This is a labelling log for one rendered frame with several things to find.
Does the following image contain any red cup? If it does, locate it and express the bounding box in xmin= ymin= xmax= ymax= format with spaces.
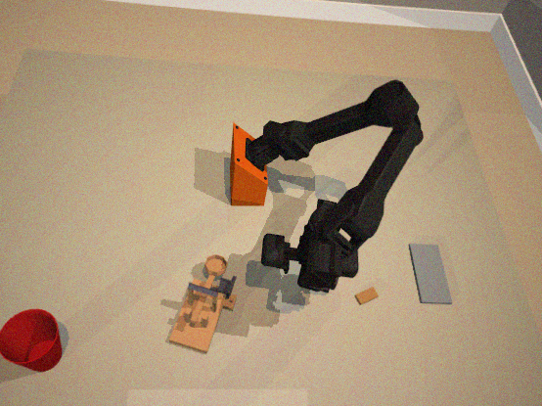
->
xmin=0 ymin=309 xmax=62 ymax=372

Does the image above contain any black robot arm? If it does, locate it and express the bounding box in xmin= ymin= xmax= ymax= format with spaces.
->
xmin=245 ymin=79 xmax=424 ymax=293

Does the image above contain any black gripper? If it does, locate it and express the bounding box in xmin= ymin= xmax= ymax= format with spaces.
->
xmin=261 ymin=233 xmax=358 ymax=278

